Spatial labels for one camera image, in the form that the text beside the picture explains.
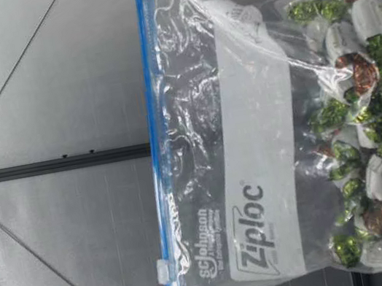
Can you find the clear zip bag with candies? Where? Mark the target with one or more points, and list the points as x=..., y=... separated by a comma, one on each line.
x=259, y=131

